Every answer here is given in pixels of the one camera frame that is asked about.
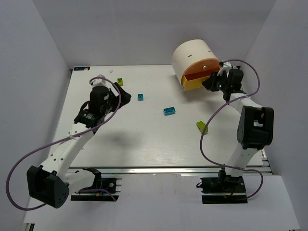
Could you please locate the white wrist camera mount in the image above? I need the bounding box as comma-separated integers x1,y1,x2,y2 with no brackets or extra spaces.
218,61,234,76
89,74,108,90

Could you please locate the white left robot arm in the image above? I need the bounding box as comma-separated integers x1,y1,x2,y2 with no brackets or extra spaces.
26,81,131,208

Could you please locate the long lime lego brick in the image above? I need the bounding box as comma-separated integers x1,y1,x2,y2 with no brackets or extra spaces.
196,121,208,134

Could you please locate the lime square lego brick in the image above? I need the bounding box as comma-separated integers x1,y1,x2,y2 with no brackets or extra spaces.
117,78,124,87

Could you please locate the white cylindrical drawer cabinet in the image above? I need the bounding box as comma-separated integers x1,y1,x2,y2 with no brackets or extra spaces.
171,39,217,92

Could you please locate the yellow drawer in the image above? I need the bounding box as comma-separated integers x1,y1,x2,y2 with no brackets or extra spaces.
180,70,213,91

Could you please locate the small teal lego brick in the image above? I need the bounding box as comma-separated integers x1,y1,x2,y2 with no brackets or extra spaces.
138,94,144,101

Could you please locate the long teal lego brick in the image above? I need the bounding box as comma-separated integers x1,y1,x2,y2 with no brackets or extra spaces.
163,107,176,116

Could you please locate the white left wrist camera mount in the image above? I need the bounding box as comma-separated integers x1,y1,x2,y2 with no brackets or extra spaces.
89,74,108,90

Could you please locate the orange drawer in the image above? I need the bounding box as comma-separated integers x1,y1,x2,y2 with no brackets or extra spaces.
183,58,220,75

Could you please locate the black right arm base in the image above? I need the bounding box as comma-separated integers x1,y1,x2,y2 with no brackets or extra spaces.
196,170,248,205

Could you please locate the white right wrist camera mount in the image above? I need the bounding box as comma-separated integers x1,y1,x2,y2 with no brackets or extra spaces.
218,61,234,76

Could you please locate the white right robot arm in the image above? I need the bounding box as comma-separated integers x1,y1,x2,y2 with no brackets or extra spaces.
202,68,274,178

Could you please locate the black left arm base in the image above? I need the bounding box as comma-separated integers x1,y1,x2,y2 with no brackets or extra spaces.
71,167,122,202

